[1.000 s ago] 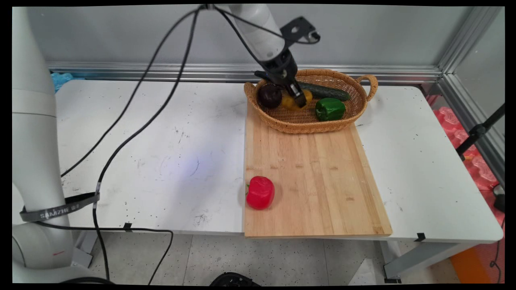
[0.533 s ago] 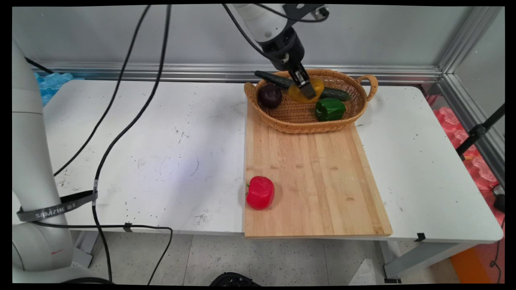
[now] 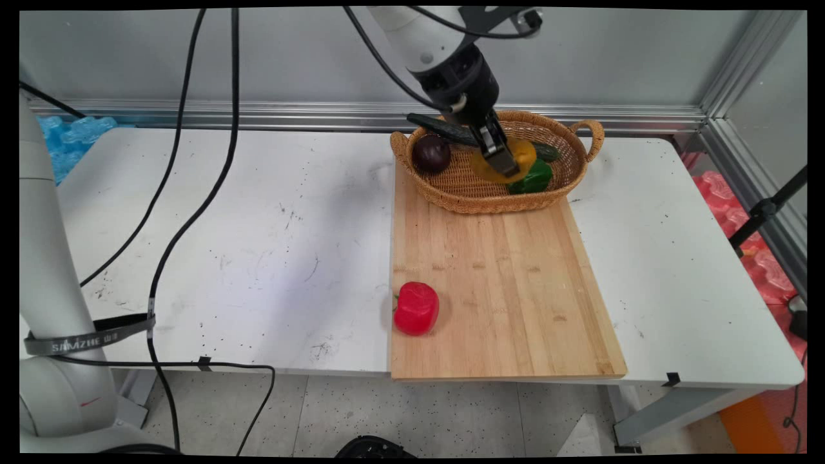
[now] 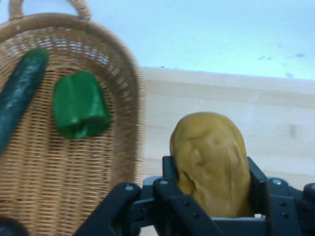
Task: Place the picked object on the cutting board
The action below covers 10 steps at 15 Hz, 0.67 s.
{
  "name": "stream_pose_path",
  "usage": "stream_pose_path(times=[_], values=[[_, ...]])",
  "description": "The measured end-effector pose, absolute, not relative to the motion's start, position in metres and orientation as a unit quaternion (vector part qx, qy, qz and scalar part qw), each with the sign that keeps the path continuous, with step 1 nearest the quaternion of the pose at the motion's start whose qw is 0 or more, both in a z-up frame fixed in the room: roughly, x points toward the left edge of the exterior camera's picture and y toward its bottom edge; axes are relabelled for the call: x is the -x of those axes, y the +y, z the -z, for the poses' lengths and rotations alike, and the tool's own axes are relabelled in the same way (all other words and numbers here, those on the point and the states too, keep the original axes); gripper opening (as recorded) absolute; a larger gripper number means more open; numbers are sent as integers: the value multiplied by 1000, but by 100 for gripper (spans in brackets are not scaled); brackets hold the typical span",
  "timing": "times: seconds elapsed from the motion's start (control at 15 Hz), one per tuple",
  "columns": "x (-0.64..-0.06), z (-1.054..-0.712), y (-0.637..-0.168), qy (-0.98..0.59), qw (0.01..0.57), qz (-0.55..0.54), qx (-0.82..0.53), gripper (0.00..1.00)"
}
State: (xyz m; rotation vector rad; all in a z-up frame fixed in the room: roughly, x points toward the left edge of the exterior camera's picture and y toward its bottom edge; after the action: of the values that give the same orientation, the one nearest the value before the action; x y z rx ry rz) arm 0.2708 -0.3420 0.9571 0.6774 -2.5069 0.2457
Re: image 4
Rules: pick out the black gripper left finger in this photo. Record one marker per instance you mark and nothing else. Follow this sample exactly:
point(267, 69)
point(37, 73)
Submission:
point(147, 209)

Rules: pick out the yellow-brown potato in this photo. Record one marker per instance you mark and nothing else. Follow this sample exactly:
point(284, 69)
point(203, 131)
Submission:
point(211, 157)

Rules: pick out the light wooden cutting board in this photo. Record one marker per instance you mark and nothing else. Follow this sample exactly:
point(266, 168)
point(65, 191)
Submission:
point(270, 110)

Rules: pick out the dark green cucumber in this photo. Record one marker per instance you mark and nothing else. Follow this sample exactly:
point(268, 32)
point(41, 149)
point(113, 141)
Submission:
point(17, 98)

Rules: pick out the green bell pepper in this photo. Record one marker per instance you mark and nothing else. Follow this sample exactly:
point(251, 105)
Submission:
point(78, 103)

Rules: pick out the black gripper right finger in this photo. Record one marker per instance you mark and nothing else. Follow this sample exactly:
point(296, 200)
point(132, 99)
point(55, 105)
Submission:
point(288, 209)

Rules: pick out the dark purple onion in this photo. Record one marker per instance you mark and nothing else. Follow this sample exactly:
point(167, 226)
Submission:
point(11, 228)

